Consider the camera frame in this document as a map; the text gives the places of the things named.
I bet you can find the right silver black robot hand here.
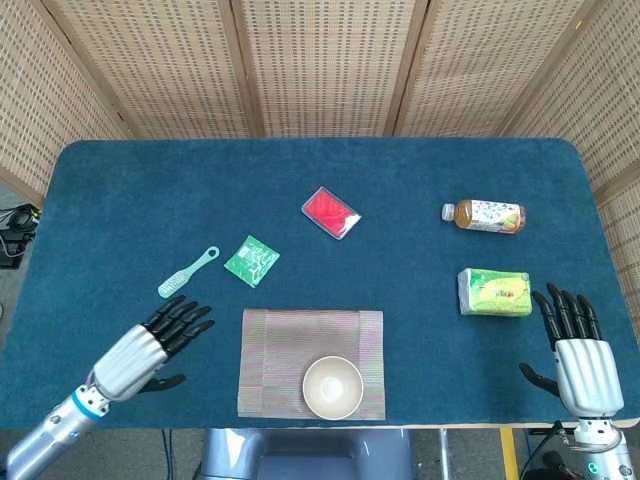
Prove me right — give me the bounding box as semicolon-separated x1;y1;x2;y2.
518;283;626;419

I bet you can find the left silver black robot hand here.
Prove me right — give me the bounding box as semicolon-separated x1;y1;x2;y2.
91;294;216;404

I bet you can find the brown woven placemat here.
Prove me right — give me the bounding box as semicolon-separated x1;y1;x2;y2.
236;308;387;420

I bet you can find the light brown bowl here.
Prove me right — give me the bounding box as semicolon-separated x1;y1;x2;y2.
301;355;365;420

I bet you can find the dark teal cloth-covered table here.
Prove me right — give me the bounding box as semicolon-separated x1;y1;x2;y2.
0;138;629;431

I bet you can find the mint green brush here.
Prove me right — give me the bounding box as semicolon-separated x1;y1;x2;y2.
157;245;221;300

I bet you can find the green yellow tissue pack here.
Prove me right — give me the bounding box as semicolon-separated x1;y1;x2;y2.
456;267;533;317

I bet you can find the green sachet packet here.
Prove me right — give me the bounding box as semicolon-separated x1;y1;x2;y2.
223;234;281;289

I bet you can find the metal table leg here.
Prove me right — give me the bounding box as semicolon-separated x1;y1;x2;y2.
438;428;451;480

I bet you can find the tea bottle with label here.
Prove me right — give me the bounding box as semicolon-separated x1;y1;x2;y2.
440;198;528;235

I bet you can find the grey-blue robot torso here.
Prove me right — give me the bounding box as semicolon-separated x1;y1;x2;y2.
192;428;416;480

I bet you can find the red ink pad case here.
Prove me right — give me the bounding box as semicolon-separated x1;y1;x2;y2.
301;186;363;241

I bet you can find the woven bamboo folding screen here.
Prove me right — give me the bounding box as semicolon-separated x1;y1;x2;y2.
0;0;640;351

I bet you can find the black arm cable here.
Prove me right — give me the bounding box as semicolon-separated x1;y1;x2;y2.
519;422;566;480

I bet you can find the blue hanging cable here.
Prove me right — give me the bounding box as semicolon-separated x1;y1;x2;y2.
159;428;175;480

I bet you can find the black floor equipment with cables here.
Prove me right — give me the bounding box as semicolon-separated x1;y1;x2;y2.
0;202;41;271

